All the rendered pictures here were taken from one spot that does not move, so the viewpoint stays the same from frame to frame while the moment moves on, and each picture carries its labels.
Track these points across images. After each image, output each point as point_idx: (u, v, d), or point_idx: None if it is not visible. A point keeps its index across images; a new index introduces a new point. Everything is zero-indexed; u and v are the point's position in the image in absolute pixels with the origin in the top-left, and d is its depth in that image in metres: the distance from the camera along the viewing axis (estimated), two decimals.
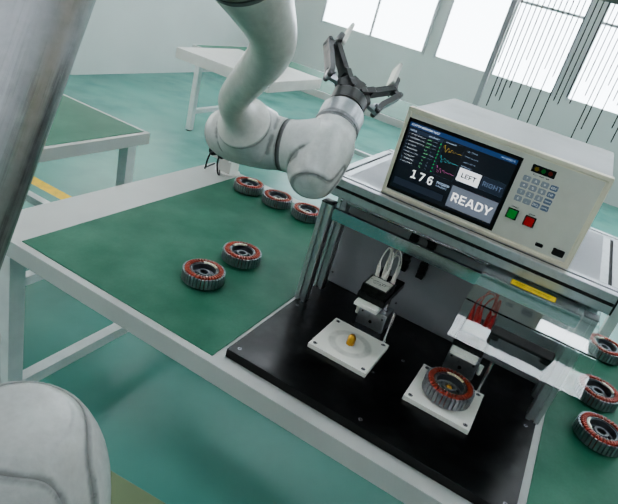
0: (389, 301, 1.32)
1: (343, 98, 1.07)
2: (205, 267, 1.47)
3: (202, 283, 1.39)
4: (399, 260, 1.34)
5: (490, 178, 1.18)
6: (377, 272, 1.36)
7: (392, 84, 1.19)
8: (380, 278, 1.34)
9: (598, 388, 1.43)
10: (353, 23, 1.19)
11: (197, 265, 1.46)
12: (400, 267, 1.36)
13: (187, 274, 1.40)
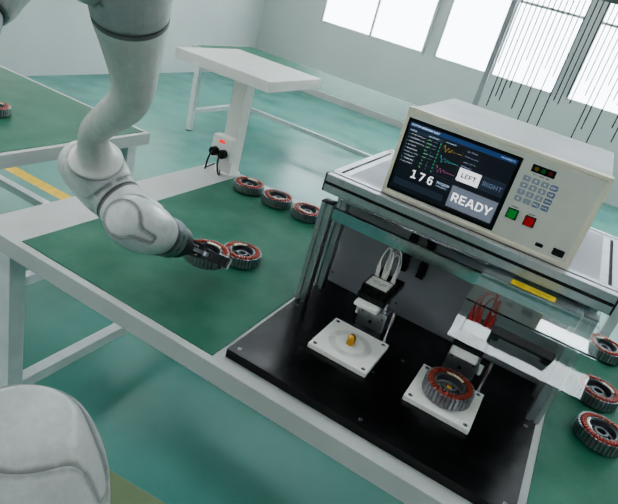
0: (389, 301, 1.32)
1: None
2: (208, 247, 1.44)
3: (206, 263, 1.36)
4: (399, 260, 1.34)
5: (490, 178, 1.18)
6: (377, 272, 1.36)
7: None
8: (380, 278, 1.34)
9: (598, 388, 1.43)
10: None
11: None
12: (400, 267, 1.36)
13: None
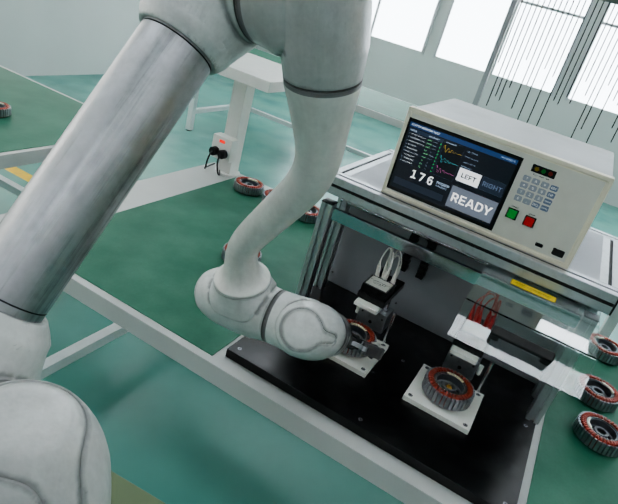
0: (389, 301, 1.32)
1: None
2: (352, 328, 1.33)
3: (355, 350, 1.25)
4: (399, 260, 1.34)
5: (490, 178, 1.18)
6: (377, 272, 1.36)
7: (372, 344, 1.23)
8: (380, 278, 1.34)
9: (598, 388, 1.43)
10: None
11: None
12: (400, 267, 1.36)
13: None
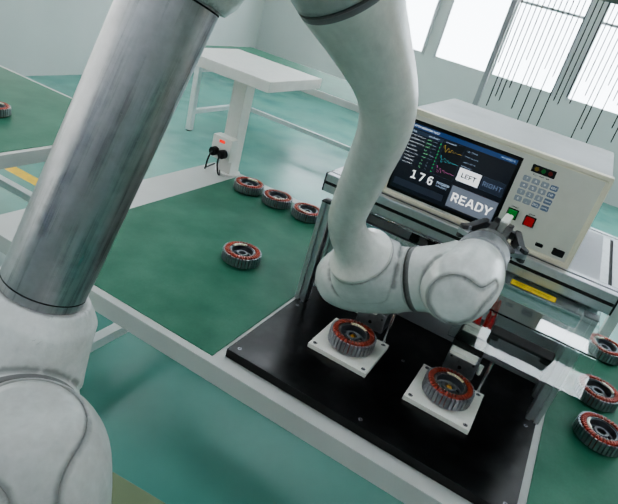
0: None
1: (477, 231, 0.90)
2: (352, 328, 1.33)
3: (355, 350, 1.25)
4: None
5: (490, 178, 1.18)
6: None
7: (505, 226, 1.06)
8: None
9: (598, 388, 1.43)
10: (507, 213, 1.11)
11: (344, 326, 1.32)
12: None
13: (338, 339, 1.26)
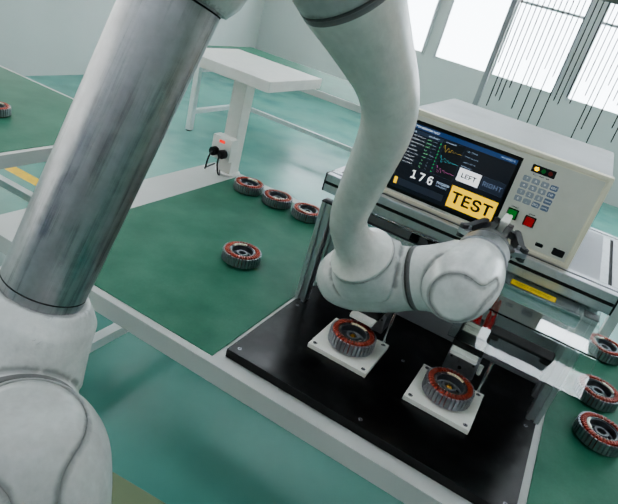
0: (384, 313, 1.34)
1: (477, 230, 0.91)
2: (352, 328, 1.33)
3: (355, 350, 1.25)
4: None
5: (490, 178, 1.18)
6: None
7: (505, 226, 1.06)
8: None
9: (598, 388, 1.43)
10: (507, 213, 1.12)
11: (344, 326, 1.32)
12: None
13: (338, 339, 1.26)
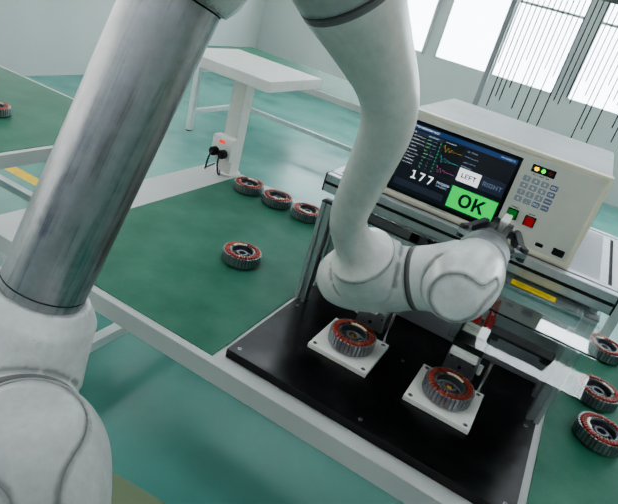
0: None
1: (477, 230, 0.91)
2: (352, 328, 1.33)
3: (355, 350, 1.25)
4: None
5: (490, 178, 1.18)
6: None
7: (505, 226, 1.06)
8: None
9: (598, 388, 1.43)
10: (507, 213, 1.12)
11: (344, 326, 1.32)
12: None
13: (338, 339, 1.26)
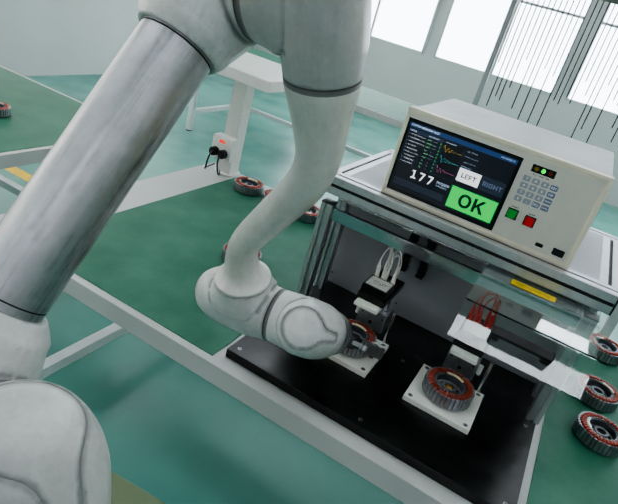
0: (389, 301, 1.32)
1: None
2: (352, 328, 1.33)
3: (355, 350, 1.25)
4: (399, 260, 1.34)
5: (490, 178, 1.18)
6: (377, 272, 1.36)
7: (372, 344, 1.23)
8: (380, 278, 1.34)
9: (598, 388, 1.43)
10: None
11: None
12: (400, 267, 1.36)
13: None
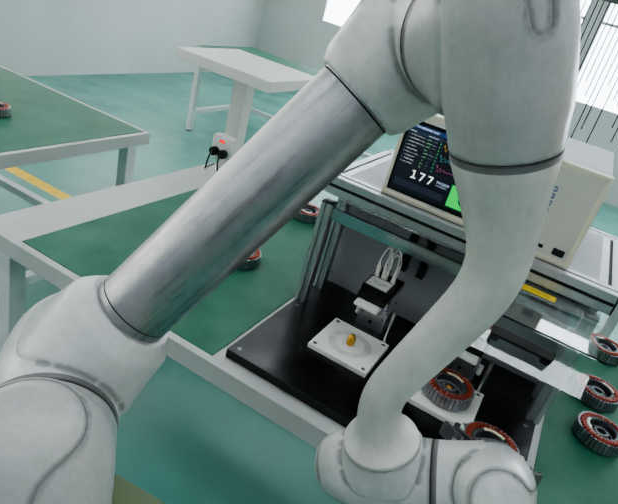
0: (389, 301, 1.32)
1: (488, 438, 0.85)
2: (484, 434, 1.07)
3: None
4: (399, 260, 1.34)
5: None
6: (377, 272, 1.36)
7: None
8: (380, 278, 1.34)
9: (598, 388, 1.43)
10: (462, 423, 1.08)
11: (476, 433, 1.06)
12: (400, 267, 1.36)
13: None
